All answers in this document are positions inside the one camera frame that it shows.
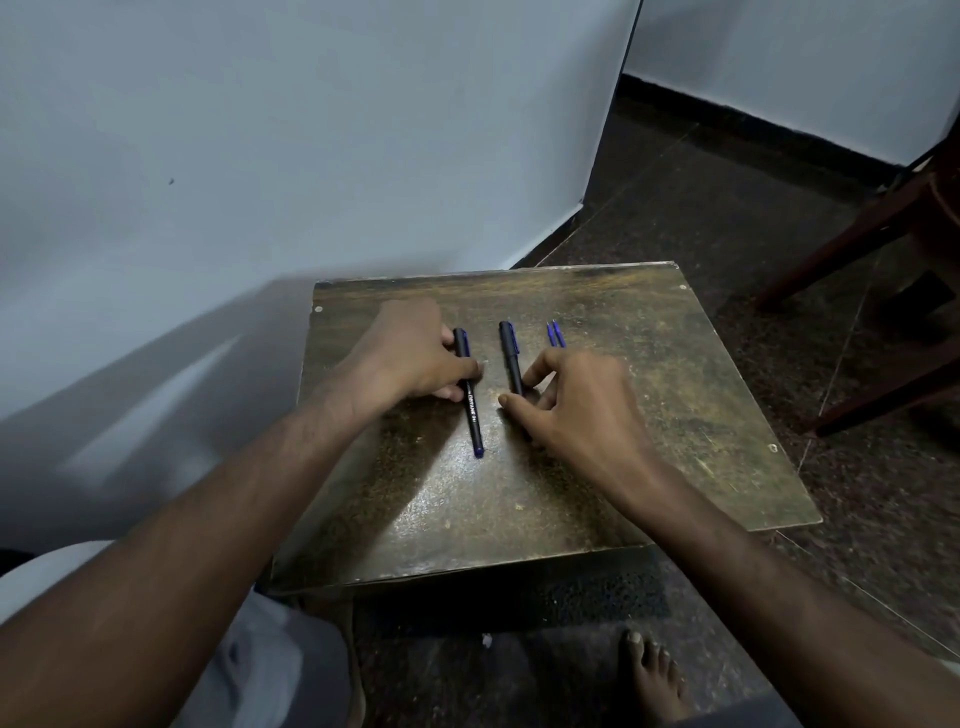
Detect person's left forearm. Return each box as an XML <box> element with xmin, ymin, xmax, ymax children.
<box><xmin>0</xmin><ymin>371</ymin><xmax>391</xmax><ymax>728</ymax></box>

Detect person's right forearm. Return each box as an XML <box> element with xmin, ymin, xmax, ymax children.
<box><xmin>621</xmin><ymin>459</ymin><xmax>960</xmax><ymax>728</ymax></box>

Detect dark wooden chair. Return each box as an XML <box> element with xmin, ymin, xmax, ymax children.
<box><xmin>753</xmin><ymin>105</ymin><xmax>960</xmax><ymax>441</ymax></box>

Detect plain black pen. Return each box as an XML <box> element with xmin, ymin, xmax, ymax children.
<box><xmin>498</xmin><ymin>320</ymin><xmax>526</xmax><ymax>399</ymax></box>

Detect black pen with white print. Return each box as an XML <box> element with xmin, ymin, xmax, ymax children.
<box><xmin>451</xmin><ymin>327</ymin><xmax>486</xmax><ymax>459</ymax></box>

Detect person's right foot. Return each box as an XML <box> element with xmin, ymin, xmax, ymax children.
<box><xmin>615</xmin><ymin>629</ymin><xmax>696</xmax><ymax>728</ymax></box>

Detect person's right hand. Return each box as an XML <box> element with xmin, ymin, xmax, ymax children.
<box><xmin>498</xmin><ymin>348</ymin><xmax>664</xmax><ymax>513</ymax></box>

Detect person's left hand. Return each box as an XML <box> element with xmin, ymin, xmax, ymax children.
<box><xmin>346</xmin><ymin>298</ymin><xmax>482</xmax><ymax>410</ymax></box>

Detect person's light grey shorts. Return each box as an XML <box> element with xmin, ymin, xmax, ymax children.
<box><xmin>0</xmin><ymin>540</ymin><xmax>355</xmax><ymax>728</ymax></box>

